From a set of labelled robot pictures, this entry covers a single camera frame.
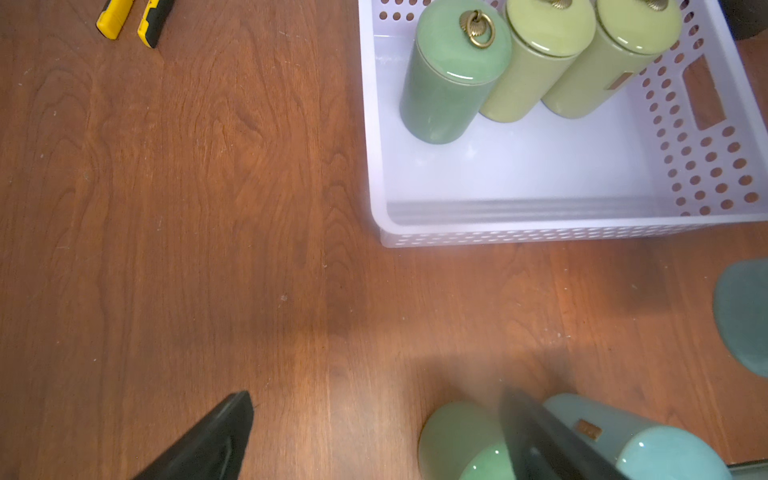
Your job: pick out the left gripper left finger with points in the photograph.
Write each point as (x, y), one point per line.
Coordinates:
(214, 448)

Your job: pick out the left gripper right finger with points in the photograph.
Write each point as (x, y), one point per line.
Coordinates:
(535, 437)

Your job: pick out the dark green canister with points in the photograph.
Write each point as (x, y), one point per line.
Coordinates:
(461, 49)
(462, 440)

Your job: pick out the blue-grey canister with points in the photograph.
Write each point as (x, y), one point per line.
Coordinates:
(638, 447)
(740, 313)

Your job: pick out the lilac perforated plastic basket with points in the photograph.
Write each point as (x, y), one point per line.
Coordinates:
(683, 146)

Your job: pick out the yellow-green canister back middle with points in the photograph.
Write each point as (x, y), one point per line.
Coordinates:
(547, 37)

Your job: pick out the yellow-green canister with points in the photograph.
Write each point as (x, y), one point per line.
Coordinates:
(547, 37)
(629, 35)

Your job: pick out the yellow-green canister back right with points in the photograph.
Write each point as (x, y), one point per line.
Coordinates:
(629, 35)

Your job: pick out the black plastic tool case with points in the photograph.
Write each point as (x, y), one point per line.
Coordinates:
(745, 18)

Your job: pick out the aluminium front rail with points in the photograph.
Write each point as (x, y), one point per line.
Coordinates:
(753, 470)

